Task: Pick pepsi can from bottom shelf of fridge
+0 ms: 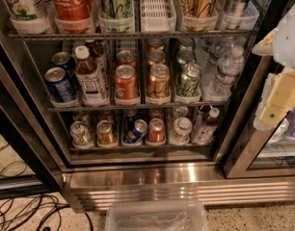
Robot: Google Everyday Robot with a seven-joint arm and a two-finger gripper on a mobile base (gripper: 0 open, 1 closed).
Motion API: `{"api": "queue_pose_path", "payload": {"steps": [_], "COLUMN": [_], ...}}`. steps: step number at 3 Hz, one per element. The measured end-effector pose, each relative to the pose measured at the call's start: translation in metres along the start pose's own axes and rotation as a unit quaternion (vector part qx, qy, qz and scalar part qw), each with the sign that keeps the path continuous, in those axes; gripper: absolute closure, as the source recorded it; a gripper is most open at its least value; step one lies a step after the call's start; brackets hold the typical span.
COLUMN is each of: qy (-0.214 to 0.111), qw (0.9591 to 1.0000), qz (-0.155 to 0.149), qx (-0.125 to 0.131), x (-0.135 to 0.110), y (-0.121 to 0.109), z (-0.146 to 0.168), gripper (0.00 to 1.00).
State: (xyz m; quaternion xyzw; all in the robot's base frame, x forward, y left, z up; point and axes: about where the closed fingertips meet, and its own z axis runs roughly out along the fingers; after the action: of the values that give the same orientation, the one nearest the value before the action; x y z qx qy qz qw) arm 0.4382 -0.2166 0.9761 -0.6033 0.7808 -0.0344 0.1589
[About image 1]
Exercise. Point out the tea bottle bottom front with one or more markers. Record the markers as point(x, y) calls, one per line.
point(205, 127)

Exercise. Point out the stainless steel fridge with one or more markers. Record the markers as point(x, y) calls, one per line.
point(96, 176)

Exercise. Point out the red coke can bottom rear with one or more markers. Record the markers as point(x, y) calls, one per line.
point(156, 113)

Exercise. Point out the green can middle front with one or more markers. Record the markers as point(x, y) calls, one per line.
point(188, 80)

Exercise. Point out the clear water bottle bottom rear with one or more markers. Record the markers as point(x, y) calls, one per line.
point(177, 112)

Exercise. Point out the white can behind door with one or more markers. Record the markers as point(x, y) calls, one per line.
point(280, 130)

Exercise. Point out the water bottle middle rear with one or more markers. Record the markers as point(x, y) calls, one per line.
point(203, 50)

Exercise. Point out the gold can middle front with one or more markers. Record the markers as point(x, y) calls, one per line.
point(158, 81)

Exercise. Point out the green white can bottom rear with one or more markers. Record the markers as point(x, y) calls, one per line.
point(83, 116)

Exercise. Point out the red coke can middle front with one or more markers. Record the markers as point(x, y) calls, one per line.
point(126, 82)

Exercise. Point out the red coca cola can top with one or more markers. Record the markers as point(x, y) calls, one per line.
point(73, 16)

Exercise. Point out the green can middle rear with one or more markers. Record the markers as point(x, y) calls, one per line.
point(186, 43)

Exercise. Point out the orange can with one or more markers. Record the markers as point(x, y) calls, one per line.
point(106, 115)
point(105, 133)

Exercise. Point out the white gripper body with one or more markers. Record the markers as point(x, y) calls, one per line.
point(289, 43)

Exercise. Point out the gold can top shelf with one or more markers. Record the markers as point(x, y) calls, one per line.
point(198, 14)

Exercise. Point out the green white can bottom front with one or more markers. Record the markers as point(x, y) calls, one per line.
point(80, 133)

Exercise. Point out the tea bottle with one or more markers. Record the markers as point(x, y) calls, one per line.
point(201, 110)
point(205, 127)
point(98, 55)
point(89, 75)

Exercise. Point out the clear plastic bin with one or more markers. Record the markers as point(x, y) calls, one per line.
point(162, 215)

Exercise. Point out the green white can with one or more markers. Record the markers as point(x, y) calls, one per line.
point(83, 116)
point(80, 133)

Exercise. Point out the water bottle middle front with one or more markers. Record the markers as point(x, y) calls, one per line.
point(229, 68)

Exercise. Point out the tea bottle middle front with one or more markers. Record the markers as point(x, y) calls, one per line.
point(89, 75)

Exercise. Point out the blue pepsi can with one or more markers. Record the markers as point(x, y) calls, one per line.
point(130, 116)
point(137, 129)
point(59, 85)
point(65, 61)

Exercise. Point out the red coke can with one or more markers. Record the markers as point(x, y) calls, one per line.
point(156, 130)
point(156, 113)
point(126, 82)
point(127, 57)

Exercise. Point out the clear water bottle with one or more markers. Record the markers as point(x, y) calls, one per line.
point(177, 112)
point(179, 135)

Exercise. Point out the red coke can bottom front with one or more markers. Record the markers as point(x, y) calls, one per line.
point(156, 130)

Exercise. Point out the orange can bottom front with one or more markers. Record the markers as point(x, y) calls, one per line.
point(105, 133)

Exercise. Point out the green can top shelf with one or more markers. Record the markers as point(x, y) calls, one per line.
point(117, 12)

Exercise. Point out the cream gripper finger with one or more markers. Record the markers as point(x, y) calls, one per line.
point(265, 46)
point(284, 95)

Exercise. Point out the right glass fridge door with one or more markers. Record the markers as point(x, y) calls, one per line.
point(253, 155)

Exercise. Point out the orange can bottom rear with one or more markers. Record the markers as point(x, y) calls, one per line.
point(106, 115)

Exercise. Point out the silver blue can top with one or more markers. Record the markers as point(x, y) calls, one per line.
point(233, 11)

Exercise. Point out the clear water bottle bottom front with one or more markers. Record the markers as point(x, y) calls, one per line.
point(179, 135)

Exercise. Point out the tea bottle bottom rear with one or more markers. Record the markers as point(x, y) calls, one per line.
point(201, 110)

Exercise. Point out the tea bottle middle rear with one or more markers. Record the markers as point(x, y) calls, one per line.
point(98, 55)

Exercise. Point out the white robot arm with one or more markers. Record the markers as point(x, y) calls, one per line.
point(278, 95)

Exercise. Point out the red coke can middle rear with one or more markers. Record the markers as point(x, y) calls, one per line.
point(127, 57)

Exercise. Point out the gold can middle rear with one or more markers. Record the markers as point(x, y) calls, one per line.
point(155, 44)

